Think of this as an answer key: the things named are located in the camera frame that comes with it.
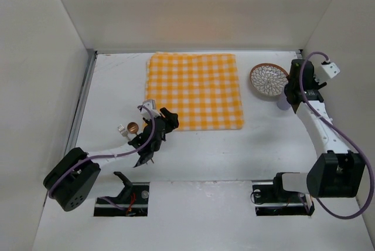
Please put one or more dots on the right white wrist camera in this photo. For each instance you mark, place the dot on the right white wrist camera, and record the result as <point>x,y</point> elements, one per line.
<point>326,71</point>

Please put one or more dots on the copper spoon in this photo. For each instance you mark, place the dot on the copper spoon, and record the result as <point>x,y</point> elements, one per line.
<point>133,128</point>

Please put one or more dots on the base mount plate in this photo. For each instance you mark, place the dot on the base mount plate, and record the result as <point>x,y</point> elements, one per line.
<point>136,204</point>
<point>269,201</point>

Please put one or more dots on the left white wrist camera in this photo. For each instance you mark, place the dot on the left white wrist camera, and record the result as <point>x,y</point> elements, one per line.
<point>148,109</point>

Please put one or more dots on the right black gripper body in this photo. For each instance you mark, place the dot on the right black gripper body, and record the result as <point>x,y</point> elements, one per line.
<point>292,94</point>

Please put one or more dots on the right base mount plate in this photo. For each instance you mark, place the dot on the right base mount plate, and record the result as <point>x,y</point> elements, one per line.
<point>269,201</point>

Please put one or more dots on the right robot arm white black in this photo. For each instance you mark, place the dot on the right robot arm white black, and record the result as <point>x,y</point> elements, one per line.
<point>338,171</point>

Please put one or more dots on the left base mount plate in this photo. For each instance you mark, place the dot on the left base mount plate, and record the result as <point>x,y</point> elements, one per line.
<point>136,204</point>

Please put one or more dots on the yellow white checkered cloth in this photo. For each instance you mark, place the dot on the yellow white checkered cloth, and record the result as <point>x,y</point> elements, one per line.
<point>203,89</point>

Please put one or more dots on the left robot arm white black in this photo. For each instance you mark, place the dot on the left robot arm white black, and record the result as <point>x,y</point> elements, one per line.
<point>70,182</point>

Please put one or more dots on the silver copper fork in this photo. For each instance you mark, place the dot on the silver copper fork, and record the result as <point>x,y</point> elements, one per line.
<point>123,131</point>

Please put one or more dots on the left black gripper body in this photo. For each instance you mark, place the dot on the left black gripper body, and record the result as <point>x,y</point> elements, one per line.
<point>161,122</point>

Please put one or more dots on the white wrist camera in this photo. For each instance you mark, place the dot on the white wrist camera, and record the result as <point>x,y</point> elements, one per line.
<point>148,109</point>
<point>326,71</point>

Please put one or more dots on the lavender cup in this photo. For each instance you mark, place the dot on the lavender cup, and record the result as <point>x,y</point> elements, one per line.
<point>283,103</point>

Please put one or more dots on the floral patterned plate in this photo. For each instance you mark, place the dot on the floral patterned plate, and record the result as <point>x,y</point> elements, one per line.
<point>268,79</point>

